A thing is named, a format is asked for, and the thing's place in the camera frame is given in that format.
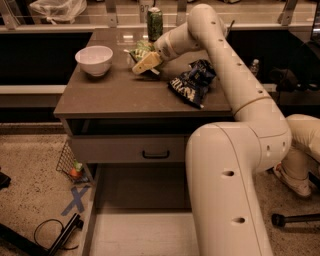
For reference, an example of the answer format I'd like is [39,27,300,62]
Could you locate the grey middle drawer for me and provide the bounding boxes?
[68,135,185,164]

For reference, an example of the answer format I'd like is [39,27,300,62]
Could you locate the black chair leg caster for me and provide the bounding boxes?
[271,214,320,227]

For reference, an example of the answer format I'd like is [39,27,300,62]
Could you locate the orange and green item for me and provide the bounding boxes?
[69,161,83,179]

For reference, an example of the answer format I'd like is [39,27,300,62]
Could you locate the blue chip bag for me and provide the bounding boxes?
[168,59,216,109]

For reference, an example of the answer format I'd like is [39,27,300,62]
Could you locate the clear plastic bag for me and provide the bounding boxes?
[29,0,87,24]

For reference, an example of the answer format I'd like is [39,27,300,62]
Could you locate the black stand leg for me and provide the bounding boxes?
[0,214,83,256]

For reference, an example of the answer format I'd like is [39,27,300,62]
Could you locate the open bottom drawer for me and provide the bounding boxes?
[78,164,199,256]

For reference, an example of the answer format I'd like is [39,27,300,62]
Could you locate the black cable loop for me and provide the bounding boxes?
[33,218,80,251]

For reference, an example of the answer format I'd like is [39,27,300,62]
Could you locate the wire mesh basket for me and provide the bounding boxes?
[56,143,89,184]

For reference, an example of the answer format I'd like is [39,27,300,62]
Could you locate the white ceramic bowl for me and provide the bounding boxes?
[75,45,113,77]

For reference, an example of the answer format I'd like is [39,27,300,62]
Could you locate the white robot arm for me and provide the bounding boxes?
[132,4,291,256]

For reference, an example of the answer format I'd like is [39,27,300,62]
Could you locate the person's beige trouser leg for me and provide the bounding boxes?
[282,114,320,180]

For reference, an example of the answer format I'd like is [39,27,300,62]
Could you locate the green soda can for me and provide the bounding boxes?
[147,7,163,41]

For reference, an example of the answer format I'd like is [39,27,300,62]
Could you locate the clear water bottle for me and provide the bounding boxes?
[250,59,260,76]

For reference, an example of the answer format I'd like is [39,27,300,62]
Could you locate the white and orange sneaker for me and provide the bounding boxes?
[272,163,311,198]

